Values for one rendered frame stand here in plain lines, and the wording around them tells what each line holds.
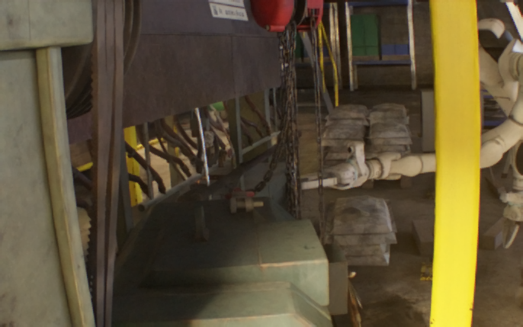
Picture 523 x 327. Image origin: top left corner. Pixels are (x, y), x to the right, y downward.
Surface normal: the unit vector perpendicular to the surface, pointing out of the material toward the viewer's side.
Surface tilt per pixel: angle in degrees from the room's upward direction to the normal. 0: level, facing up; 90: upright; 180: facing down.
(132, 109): 90
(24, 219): 90
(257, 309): 0
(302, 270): 90
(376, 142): 64
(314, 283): 90
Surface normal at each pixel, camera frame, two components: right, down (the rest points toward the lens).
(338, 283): 0.03, 0.18
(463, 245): -0.31, 0.19
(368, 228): -0.23, -0.26
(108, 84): 0.95, 0.15
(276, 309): -0.06, -0.98
